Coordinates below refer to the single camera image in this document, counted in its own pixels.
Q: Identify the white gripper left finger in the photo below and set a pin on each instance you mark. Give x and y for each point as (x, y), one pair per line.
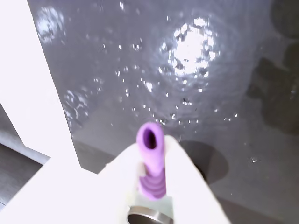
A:
(112, 193)

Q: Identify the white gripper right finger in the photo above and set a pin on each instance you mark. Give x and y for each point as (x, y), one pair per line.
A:
(187, 186)

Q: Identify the purple rubber pen grip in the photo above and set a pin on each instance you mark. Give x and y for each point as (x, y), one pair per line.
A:
(153, 163)

